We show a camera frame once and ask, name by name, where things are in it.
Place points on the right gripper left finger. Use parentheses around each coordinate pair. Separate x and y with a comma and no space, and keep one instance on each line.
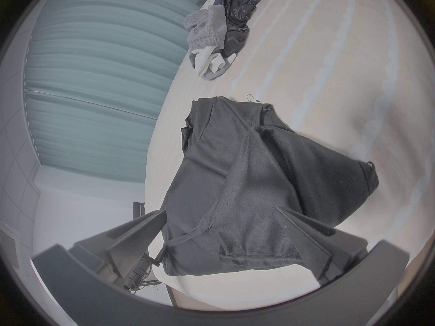
(129,243)

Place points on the bed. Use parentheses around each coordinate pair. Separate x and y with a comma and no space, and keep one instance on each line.
(323,63)

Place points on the black chest of drawers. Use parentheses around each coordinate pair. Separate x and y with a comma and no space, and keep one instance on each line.
(137,209)

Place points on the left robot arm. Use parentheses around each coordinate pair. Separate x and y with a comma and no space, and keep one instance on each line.
(141,272)

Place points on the pile of clothes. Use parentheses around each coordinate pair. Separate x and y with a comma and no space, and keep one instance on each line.
(207,29)

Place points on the blue-green curtain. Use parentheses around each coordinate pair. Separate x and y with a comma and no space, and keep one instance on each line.
(85,138)
(102,46)

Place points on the black trousers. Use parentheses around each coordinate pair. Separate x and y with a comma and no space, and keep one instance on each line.
(238,182)

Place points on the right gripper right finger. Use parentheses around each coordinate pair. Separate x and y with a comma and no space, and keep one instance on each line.
(323,250)

